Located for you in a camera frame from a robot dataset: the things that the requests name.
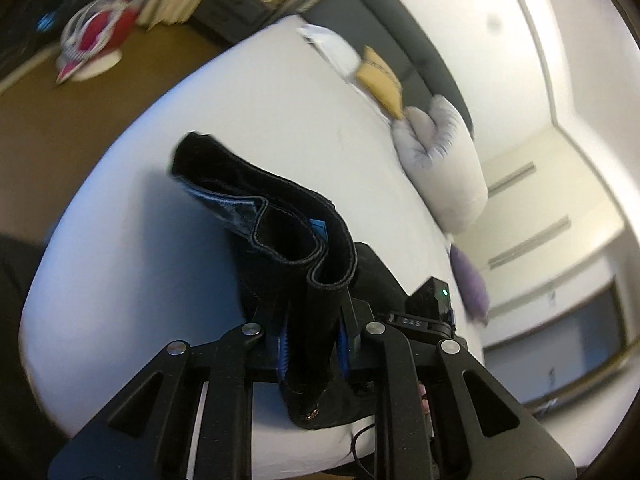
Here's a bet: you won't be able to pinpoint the white wardrobe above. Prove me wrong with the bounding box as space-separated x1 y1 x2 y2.
450 125 631 351

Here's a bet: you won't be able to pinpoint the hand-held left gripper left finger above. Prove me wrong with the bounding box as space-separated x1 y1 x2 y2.
47 305 293 480

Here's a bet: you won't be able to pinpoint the grey padded headboard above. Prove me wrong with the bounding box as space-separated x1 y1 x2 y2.
295 0 475 136

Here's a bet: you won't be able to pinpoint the black cable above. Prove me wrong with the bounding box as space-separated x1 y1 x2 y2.
350 422 383 480

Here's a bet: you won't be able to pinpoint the yellow cushion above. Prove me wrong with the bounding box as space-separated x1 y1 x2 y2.
354 45 405 121

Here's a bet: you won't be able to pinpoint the white bed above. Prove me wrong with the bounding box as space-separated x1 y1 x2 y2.
19 14 493 480

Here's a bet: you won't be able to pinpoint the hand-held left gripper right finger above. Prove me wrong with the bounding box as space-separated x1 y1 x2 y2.
339 300 576 480

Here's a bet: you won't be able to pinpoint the dark nightstand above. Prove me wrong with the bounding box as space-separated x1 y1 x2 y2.
192 0 281 43

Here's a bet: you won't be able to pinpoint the red and white fan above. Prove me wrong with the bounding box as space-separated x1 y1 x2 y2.
55 0 138 85

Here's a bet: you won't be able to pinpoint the black pants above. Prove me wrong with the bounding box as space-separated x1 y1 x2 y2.
170 131 408 431

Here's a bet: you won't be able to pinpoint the purple cushion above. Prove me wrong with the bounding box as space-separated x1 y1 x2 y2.
450 244 491 326

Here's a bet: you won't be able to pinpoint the white pillow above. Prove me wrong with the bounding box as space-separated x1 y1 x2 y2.
391 94 488 235
296 24 362 83

